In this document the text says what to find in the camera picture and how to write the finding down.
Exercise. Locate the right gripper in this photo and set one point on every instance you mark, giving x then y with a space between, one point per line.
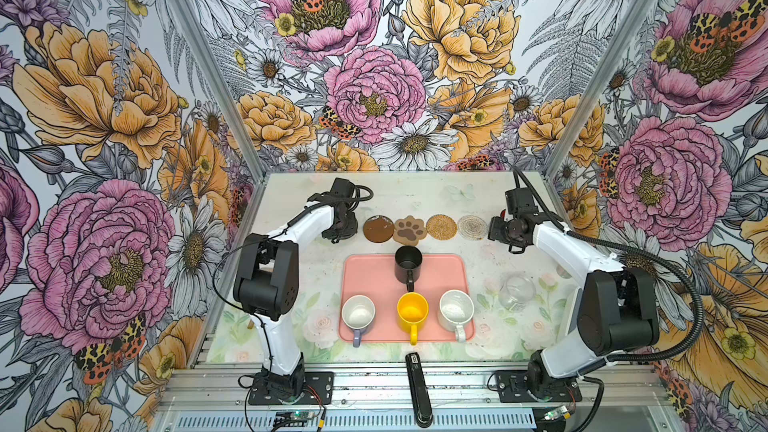
494 232

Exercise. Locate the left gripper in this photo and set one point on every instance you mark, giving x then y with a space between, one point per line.
351 228

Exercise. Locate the white patterned round coaster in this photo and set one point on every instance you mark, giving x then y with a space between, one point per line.
472 228

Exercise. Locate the glossy brown round coaster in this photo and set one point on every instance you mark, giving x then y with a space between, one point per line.
378 229

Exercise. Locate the cork round coaster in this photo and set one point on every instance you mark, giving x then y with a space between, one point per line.
441 227

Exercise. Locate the black mug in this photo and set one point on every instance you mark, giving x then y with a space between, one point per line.
408 261

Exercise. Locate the yellow mug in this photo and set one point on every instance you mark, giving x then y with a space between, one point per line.
412 313

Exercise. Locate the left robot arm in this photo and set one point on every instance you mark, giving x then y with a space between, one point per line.
266 285

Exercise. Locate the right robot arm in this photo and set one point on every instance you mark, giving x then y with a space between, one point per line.
616 312

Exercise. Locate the clear glass cup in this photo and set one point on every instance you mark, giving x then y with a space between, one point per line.
516 292

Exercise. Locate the paw shaped coaster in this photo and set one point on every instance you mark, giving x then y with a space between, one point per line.
409 231

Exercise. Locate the pink tray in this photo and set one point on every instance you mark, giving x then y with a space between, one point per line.
379 308

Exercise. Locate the black center bar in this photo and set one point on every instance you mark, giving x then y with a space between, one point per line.
421 404

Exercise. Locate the green circuit board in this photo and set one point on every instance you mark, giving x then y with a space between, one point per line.
293 418

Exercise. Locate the white mug purple handle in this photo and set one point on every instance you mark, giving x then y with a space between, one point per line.
358 314

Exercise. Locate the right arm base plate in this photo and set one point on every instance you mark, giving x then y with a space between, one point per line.
515 386

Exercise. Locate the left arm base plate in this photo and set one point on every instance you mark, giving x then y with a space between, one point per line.
312 389

